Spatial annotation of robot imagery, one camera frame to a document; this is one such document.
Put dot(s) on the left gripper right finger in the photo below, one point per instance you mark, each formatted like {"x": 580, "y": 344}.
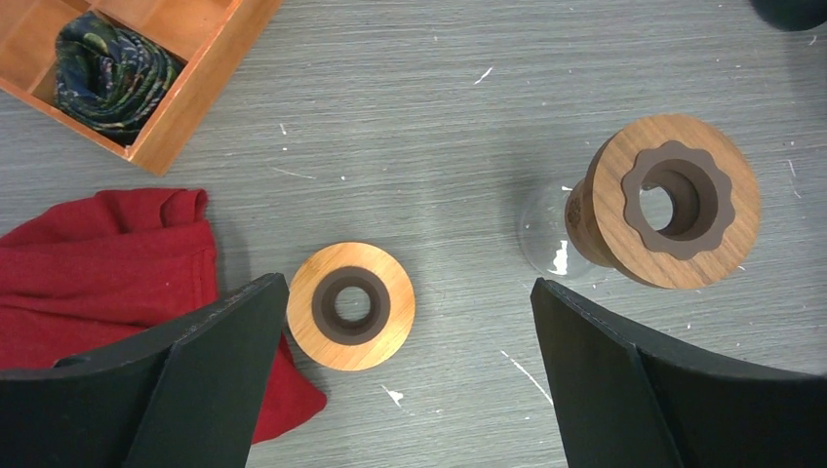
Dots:
{"x": 626, "y": 395}

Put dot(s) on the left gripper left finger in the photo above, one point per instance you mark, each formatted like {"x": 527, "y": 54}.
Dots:
{"x": 186, "y": 393}

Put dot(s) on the dark wooden dripper stand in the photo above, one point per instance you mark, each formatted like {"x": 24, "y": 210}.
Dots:
{"x": 669, "y": 201}

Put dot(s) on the red cloth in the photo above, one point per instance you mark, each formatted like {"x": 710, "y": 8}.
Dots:
{"x": 92, "y": 271}

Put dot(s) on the glass beaker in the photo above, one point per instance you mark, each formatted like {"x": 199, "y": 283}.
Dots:
{"x": 543, "y": 236}

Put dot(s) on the black rolled cloth in tray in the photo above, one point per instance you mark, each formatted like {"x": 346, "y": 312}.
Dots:
{"x": 110, "y": 78}

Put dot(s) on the orange wooden compartment tray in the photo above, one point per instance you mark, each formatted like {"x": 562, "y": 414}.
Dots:
{"x": 210, "y": 37}

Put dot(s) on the light wooden ring holder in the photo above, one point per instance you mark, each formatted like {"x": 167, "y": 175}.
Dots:
{"x": 351, "y": 307}

